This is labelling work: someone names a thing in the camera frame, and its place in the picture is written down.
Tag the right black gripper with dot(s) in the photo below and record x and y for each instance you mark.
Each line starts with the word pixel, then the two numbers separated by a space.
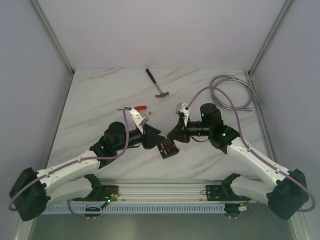
pixel 178 132

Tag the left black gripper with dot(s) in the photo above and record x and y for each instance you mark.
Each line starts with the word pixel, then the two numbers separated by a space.
pixel 145 139

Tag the black fuse box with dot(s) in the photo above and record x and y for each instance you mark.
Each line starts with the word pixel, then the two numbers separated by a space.
pixel 167 149

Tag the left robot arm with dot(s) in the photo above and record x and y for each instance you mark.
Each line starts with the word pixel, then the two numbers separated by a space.
pixel 34 191

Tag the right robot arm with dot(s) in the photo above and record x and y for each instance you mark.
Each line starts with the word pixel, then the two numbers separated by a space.
pixel 282 190

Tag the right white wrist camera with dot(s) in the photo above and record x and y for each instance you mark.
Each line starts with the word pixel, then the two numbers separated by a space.
pixel 182 110

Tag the red handled screwdriver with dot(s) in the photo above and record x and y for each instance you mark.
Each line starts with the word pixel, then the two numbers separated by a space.
pixel 138 108

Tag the aluminium front rail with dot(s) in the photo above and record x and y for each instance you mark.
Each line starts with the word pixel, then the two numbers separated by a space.
pixel 161 191

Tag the claw hammer black handle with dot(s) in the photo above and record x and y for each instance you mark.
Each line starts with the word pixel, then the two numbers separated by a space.
pixel 161 93

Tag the slotted grey cable duct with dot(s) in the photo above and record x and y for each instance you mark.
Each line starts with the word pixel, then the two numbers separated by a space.
pixel 145 208

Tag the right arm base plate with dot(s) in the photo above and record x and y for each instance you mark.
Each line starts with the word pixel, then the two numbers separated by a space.
pixel 222 193

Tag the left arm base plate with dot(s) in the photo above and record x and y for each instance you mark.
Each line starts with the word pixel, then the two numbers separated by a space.
pixel 102 194

